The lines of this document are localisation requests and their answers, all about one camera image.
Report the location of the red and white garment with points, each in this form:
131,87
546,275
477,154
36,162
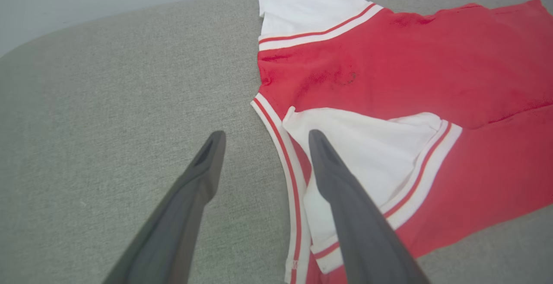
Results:
410,68

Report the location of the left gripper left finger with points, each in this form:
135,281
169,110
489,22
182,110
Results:
173,228

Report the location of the grey fabric sofa cushion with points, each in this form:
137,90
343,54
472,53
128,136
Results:
108,102

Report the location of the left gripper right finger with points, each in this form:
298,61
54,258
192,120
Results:
363,232

